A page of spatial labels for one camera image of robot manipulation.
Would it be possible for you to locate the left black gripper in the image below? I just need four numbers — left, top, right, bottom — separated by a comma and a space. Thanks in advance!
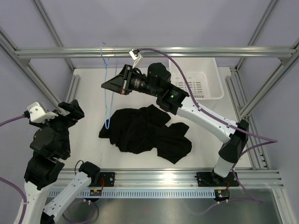
31, 99, 84, 156

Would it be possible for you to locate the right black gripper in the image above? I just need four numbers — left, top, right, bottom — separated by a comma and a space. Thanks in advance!
102, 65, 161, 98

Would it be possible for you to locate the light blue wire hanger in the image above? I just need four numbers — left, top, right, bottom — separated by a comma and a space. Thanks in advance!
100, 41, 119, 129

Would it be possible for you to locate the black shirt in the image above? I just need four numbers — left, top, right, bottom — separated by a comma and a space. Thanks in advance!
99, 105, 192, 164

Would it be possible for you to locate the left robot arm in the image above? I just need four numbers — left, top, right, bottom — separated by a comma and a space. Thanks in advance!
14, 99, 100, 224

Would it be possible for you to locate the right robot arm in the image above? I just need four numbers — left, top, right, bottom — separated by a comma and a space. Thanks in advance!
101, 63, 249, 187

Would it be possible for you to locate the white plastic basket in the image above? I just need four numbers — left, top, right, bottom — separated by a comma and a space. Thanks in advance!
174, 57, 224, 100

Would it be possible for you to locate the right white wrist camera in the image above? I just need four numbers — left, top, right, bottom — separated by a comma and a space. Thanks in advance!
129, 49, 143, 68

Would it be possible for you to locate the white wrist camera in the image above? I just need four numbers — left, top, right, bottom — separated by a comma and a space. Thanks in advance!
27, 102, 58, 123
129, 49, 143, 68

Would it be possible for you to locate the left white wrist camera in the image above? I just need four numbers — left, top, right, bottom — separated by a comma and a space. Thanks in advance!
27, 102, 58, 123

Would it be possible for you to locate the aluminium hanging rail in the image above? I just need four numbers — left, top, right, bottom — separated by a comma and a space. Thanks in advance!
14, 46, 297, 59

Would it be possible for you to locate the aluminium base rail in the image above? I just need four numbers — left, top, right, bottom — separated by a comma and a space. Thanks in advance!
101, 168, 284, 189

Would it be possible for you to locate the white slotted cable duct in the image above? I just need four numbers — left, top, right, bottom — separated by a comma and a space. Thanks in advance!
48, 188, 215, 198

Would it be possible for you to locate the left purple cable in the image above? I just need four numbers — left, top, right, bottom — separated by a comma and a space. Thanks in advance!
0, 115, 30, 224

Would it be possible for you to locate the purple cable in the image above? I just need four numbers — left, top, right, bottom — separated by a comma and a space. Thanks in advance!
0, 115, 30, 224
137, 48, 278, 206

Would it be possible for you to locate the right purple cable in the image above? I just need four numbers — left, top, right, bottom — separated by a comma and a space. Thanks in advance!
137, 48, 278, 206

